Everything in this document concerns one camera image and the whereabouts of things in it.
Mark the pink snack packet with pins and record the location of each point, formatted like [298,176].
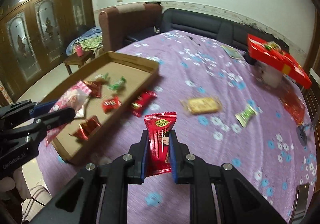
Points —
[72,96]

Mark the person's left hand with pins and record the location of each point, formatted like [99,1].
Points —
[20,184]

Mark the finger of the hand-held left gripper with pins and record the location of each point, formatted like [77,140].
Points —
[57,117]
[42,110]

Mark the white plastic container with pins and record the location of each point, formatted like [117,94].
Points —
[271,78]

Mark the red plastic bag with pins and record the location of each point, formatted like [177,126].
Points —
[292,104]

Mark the wooden wardrobe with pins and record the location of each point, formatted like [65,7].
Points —
[50,14]

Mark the cardboard tray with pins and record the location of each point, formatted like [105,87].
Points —
[125,69]

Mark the red gift box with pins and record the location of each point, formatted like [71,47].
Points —
[275,60]

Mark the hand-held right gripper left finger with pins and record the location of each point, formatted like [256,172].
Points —
[144,161]

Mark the green striped snack packet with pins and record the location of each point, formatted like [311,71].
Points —
[246,114]

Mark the red emblem snack packet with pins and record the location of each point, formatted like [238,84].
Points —
[158,139]
[142,101]

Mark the purple floral tablecloth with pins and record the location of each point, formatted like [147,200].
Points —
[200,76]

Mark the wooden side table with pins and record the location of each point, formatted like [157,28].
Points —
[75,60]

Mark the dark red triangular packet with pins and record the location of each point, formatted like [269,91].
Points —
[96,89]

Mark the green candy packet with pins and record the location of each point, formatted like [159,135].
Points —
[117,84]

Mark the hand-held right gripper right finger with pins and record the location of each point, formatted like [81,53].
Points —
[174,164]

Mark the brown armchair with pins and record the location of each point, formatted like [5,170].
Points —
[120,19]

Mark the striped cloth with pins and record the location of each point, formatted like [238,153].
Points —
[37,196]

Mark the yellow biscuit packet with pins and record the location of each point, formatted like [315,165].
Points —
[202,104]

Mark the grey phone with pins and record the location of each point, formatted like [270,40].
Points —
[301,199]

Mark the brown foil snack packet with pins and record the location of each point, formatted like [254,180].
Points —
[86,128]

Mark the green flat pouch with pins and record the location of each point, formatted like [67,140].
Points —
[232,52]

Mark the black sofa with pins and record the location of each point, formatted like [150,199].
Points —
[190,19]

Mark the patterned bedding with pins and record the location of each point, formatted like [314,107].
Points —
[87,39]

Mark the red cartoon candy packet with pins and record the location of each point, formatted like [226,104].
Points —
[111,104]

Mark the clear green puffed snack packet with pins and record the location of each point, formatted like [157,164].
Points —
[101,77]

